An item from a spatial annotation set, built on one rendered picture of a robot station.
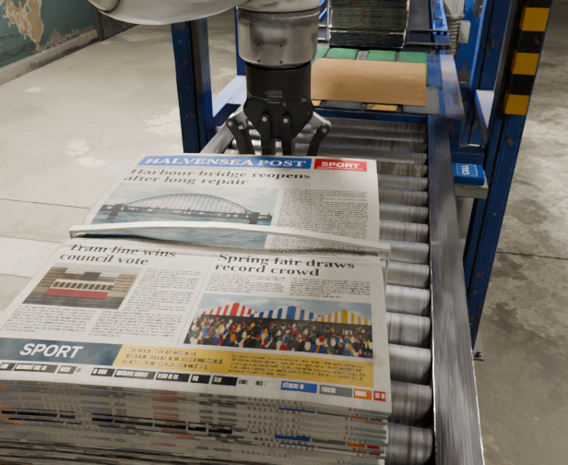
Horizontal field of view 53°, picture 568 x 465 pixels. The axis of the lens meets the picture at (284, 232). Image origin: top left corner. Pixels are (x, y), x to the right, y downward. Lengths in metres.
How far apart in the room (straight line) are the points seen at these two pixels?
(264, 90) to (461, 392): 0.41
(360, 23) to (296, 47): 1.64
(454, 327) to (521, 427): 1.05
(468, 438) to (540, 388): 1.30
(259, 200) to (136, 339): 0.22
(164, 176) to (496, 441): 1.35
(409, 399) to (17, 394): 0.43
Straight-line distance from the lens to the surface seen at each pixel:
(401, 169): 1.23
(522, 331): 2.15
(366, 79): 1.84
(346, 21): 2.27
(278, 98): 0.64
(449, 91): 1.80
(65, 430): 0.43
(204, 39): 1.66
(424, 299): 0.84
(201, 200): 0.58
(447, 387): 0.71
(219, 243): 0.51
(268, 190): 0.59
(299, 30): 0.62
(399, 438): 0.65
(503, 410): 1.85
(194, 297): 0.44
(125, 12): 0.48
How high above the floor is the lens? 1.29
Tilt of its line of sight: 31 degrees down
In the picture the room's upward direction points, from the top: straight up
